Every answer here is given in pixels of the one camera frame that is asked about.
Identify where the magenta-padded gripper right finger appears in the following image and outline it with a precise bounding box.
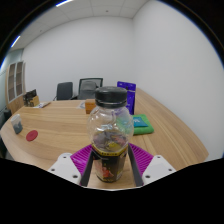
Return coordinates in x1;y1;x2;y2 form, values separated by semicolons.
127;143;177;187

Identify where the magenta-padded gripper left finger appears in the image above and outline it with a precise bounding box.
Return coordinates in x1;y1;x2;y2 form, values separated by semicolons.
47;143;94;187

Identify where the clear black-capped drink bottle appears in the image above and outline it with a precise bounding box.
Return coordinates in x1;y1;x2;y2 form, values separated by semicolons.
87;86;135;183

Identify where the green folded cloth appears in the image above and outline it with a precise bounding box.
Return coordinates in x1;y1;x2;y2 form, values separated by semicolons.
132;114;155;136

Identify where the flat round red coaster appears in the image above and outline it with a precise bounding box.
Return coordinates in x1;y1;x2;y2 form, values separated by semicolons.
25;129;39;142

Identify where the orange box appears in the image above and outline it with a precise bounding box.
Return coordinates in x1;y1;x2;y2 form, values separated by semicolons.
84;98;98;115

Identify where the purple standing sign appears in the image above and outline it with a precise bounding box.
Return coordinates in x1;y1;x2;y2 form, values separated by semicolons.
116;80;137;116

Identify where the dark padded office chair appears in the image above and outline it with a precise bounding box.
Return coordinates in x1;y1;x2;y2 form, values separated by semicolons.
53;81;74;102

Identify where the white and grey cup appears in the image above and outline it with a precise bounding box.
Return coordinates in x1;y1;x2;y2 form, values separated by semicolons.
10;113;24;135

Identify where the black mesh office chair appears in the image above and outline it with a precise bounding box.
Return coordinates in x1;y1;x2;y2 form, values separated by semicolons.
72;77;104;101

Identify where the black leather sofa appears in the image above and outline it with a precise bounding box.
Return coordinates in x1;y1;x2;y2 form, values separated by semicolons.
2;108;13;123

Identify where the wooden glass-door cabinet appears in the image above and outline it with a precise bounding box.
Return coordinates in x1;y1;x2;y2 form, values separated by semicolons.
5;60;27;114

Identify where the ceiling light panel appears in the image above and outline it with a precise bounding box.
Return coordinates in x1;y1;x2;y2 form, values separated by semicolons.
9;34;22;49
54;0;74;8

